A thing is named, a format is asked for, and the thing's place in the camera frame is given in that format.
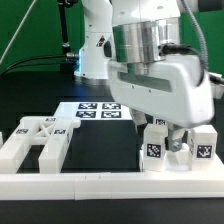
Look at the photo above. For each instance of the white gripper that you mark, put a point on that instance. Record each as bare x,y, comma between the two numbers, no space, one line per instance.
171,91

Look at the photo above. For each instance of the white chair seat part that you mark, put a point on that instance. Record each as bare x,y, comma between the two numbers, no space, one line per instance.
167,161

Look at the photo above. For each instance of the white chair back frame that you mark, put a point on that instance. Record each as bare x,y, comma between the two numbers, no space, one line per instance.
52,133

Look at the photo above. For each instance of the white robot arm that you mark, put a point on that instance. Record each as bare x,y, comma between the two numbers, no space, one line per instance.
147,31

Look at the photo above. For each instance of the white tagged cube nut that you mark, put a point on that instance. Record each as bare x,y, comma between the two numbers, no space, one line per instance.
159,121

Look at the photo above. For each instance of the white U-shaped obstacle fence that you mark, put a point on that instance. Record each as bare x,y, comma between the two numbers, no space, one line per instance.
90,186

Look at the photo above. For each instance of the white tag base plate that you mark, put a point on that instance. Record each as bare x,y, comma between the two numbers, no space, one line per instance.
93,111

